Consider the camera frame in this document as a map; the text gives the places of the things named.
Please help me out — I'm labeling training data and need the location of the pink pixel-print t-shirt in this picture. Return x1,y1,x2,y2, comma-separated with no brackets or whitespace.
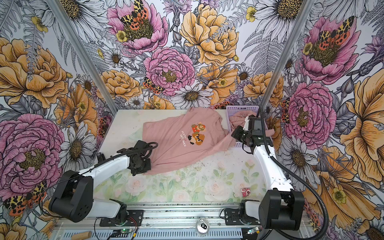
143,108,236,175

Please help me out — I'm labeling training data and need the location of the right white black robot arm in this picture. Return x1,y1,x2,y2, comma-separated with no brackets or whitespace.
232,115,305,231

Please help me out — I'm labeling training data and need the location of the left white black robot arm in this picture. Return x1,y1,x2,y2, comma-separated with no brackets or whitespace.
49,141,158,225

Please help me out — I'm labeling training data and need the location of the lilac perforated plastic basket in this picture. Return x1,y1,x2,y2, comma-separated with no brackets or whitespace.
226,106,275,148

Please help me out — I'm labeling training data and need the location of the small green circuit board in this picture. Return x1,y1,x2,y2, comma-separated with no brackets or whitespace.
112,229,138,238

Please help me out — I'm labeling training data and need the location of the wooden cork block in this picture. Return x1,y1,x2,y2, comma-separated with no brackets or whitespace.
71,231,92,240

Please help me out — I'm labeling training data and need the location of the right small circuit board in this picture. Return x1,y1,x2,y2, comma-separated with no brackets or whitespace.
246,227,262,235

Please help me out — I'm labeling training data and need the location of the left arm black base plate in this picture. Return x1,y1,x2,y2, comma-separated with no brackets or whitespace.
99,210,144,227

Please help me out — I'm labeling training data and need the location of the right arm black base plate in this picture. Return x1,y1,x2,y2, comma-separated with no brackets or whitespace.
220,208,260,226

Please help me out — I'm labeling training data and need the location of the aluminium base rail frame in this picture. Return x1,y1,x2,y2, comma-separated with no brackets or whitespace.
49,188,319,240

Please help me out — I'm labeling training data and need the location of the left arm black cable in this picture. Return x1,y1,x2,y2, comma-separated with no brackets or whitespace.
38,141,159,220

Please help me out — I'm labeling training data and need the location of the aluminium corner post left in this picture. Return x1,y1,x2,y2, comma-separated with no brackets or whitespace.
47,1,119,115

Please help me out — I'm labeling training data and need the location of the aluminium corner post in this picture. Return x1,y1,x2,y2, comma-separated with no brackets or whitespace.
47,1,119,115
259,0,316,114

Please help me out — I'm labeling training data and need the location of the aluminium corner post right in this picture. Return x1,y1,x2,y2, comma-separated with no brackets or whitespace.
259,0,316,114

